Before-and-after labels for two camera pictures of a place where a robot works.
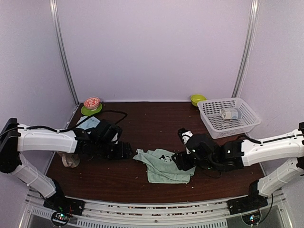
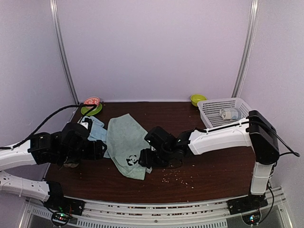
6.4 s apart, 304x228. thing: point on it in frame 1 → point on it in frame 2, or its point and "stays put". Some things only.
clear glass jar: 230,113 stays put
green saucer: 86,111 stays put
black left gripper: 123,152 → 95,152
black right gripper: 181,162 → 146,159
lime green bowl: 195,98 stays put
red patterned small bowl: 91,102 stays put
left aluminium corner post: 54,9 stays put
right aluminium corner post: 252,25 stays put
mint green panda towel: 161,168 → 126,140
